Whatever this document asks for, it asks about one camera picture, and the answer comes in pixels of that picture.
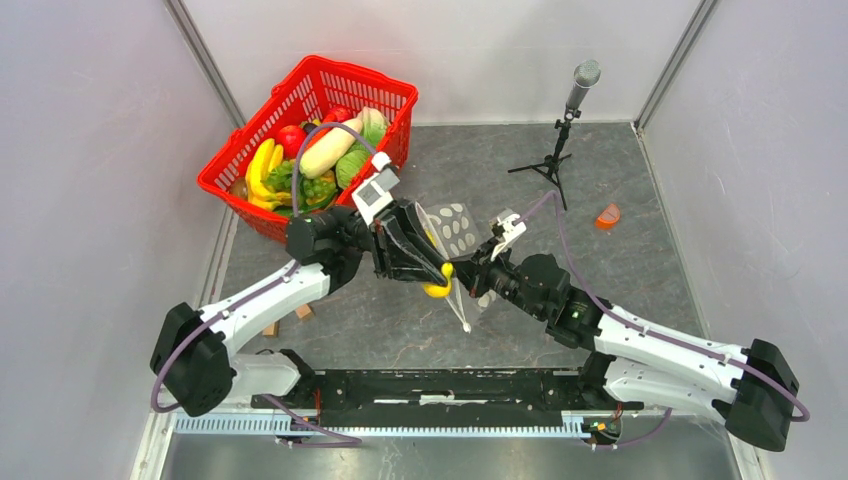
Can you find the green bell pepper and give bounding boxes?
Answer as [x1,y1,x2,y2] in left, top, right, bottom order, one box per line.
[272,204,313,218]

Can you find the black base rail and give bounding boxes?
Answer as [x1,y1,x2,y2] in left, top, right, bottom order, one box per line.
[279,368,623,428]

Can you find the red apple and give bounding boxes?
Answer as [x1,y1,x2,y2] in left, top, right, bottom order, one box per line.
[273,125,307,159]

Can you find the light wooden cube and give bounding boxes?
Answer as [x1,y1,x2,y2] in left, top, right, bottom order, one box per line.
[295,304,314,321]

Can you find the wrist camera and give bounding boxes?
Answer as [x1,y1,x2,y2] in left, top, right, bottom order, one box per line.
[352,152,399,226]
[490,209,527,261]

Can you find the tan wooden block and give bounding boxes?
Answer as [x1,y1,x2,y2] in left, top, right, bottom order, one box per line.
[262,321,280,338]

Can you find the brown kiwi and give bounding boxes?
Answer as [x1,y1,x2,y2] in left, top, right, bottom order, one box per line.
[228,177,250,201]

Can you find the yellow banana bunch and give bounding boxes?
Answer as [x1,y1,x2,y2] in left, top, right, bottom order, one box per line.
[245,138,292,211]

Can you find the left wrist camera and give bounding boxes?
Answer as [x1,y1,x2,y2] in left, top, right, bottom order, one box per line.
[352,152,399,226]

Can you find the napa cabbage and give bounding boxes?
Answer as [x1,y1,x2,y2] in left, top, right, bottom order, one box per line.
[358,107,389,147]

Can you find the clear polka dot zip bag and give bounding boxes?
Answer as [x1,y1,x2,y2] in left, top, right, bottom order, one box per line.
[416,203,496,333]

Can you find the black microphone tripod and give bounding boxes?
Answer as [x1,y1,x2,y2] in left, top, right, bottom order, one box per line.
[507,107,582,210]

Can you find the round green cabbage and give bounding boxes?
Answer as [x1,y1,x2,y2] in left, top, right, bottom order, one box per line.
[335,149,370,189]

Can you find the green grapes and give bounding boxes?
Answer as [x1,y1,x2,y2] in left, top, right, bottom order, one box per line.
[300,170,338,210]

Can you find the orange small block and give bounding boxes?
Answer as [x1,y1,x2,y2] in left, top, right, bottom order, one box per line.
[594,203,621,230]

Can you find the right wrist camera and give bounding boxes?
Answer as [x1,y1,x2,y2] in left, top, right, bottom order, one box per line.
[490,209,527,261]

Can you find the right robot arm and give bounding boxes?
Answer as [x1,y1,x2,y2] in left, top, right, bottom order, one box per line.
[453,250,799,452]

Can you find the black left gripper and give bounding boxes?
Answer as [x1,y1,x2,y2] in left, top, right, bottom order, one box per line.
[327,196,456,285]

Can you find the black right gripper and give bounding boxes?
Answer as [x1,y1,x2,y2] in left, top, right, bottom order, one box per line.
[451,237,547,321]

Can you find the green leafy lettuce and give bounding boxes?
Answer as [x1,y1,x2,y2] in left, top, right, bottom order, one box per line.
[263,160,300,194]

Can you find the red chili pepper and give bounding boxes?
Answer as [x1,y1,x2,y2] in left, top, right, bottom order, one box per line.
[303,106,354,146]

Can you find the red plastic shopping basket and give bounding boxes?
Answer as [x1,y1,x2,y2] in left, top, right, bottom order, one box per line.
[197,55,418,243]

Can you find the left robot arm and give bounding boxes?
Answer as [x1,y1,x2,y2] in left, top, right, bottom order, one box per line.
[150,200,453,417]

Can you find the white radish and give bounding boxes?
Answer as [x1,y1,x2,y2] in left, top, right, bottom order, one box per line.
[299,126,355,179]

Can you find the silver microphone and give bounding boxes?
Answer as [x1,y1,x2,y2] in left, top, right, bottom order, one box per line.
[566,59,601,111]

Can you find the aluminium frame rail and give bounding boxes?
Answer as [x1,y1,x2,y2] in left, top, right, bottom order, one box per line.
[131,403,769,479]

